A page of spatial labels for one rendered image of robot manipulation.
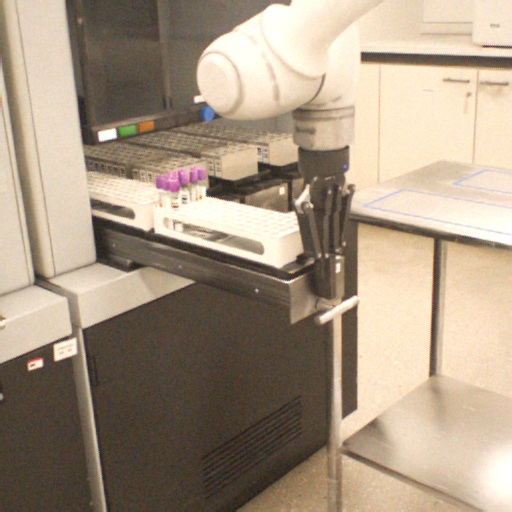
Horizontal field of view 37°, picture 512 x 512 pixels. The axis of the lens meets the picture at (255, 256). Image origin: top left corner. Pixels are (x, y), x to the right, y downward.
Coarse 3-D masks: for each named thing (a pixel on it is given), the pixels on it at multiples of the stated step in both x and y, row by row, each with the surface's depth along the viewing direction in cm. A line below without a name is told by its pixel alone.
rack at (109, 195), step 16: (96, 176) 157; (112, 176) 156; (96, 192) 145; (112, 192) 144; (128, 192) 144; (144, 192) 143; (96, 208) 153; (112, 208) 153; (128, 208) 154; (144, 208) 136; (128, 224) 140; (144, 224) 137
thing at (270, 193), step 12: (252, 180) 164; (264, 180) 166; (276, 180) 166; (228, 192) 163; (240, 192) 161; (252, 192) 161; (264, 192) 163; (276, 192) 166; (252, 204) 161; (264, 204) 164; (276, 204) 167
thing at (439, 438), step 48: (384, 192) 152; (432, 192) 151; (480, 192) 149; (480, 240) 125; (432, 288) 185; (336, 336) 154; (432, 336) 189; (336, 384) 158; (432, 384) 187; (336, 432) 162; (384, 432) 168; (432, 432) 167; (480, 432) 167; (336, 480) 166; (432, 480) 152; (480, 480) 151
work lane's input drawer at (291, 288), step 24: (96, 240) 146; (120, 240) 140; (144, 240) 136; (168, 240) 132; (144, 264) 138; (168, 264) 133; (192, 264) 128; (216, 264) 124; (240, 264) 121; (264, 264) 118; (288, 264) 118; (312, 264) 118; (216, 288) 125; (240, 288) 121; (264, 288) 118; (288, 288) 114; (312, 288) 118; (336, 288) 123; (312, 312) 119; (336, 312) 116
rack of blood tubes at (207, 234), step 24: (168, 216) 131; (192, 216) 127; (216, 216) 127; (240, 216) 127; (264, 216) 126; (288, 216) 125; (192, 240) 129; (216, 240) 131; (240, 240) 132; (264, 240) 117; (288, 240) 117
